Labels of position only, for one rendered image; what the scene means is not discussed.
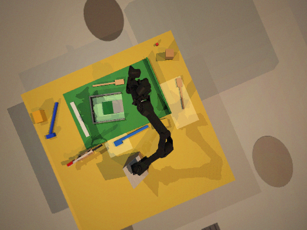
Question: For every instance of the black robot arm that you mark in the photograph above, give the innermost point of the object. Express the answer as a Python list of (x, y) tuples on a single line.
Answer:
[(146, 109)]

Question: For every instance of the beige flat bar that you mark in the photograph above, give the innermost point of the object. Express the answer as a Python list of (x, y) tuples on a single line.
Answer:
[(79, 119)]

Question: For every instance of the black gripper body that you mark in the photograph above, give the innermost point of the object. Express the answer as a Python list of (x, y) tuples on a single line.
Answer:
[(133, 84)]

